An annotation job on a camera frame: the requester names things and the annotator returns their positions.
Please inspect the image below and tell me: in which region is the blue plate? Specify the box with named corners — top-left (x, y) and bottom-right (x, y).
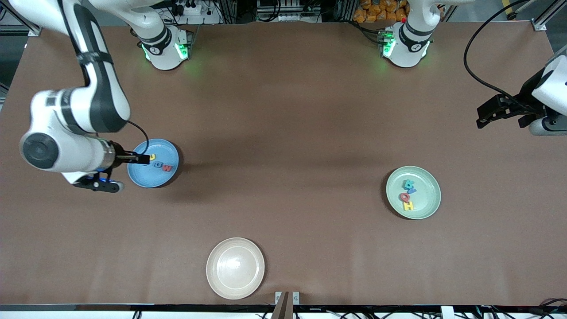
top-left (127, 139), bottom-right (180, 188)

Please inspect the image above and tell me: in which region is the light green plate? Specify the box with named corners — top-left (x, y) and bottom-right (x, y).
top-left (386, 166), bottom-right (442, 220)

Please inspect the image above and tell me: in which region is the beige plate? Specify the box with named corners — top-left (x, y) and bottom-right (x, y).
top-left (206, 237), bottom-right (265, 300)

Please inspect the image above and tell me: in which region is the orange objects pile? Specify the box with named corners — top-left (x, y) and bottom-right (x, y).
top-left (353, 0), bottom-right (408, 23)

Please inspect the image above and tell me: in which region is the white power strip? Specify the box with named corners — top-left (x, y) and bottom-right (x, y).
top-left (171, 0), bottom-right (202, 16)

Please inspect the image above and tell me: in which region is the brown wedge bar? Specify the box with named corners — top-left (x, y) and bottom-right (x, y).
top-left (271, 291), bottom-right (294, 319)

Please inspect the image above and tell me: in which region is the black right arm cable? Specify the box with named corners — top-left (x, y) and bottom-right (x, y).
top-left (60, 0), bottom-right (150, 156)

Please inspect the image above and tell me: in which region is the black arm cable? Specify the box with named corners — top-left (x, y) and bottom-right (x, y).
top-left (463, 0), bottom-right (539, 111)
top-left (60, 0), bottom-right (150, 156)

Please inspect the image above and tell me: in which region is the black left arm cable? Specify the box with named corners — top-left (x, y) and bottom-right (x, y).
top-left (463, 0), bottom-right (539, 111)

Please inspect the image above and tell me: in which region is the aluminium frame post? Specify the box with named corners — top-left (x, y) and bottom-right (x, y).
top-left (532, 0), bottom-right (567, 31)

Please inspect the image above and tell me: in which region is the small metal table bracket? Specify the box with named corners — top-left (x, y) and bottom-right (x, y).
top-left (275, 291), bottom-right (300, 306)

